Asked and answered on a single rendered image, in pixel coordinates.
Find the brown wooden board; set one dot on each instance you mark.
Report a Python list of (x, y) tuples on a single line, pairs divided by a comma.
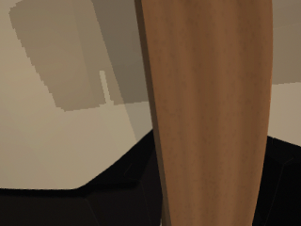
[(208, 67)]

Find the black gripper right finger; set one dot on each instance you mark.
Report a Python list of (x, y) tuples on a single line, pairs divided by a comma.
[(279, 202)]

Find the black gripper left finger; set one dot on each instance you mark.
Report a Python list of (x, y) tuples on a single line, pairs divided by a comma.
[(129, 193)]

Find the brown wooden post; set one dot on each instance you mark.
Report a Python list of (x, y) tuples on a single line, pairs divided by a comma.
[(163, 217)]

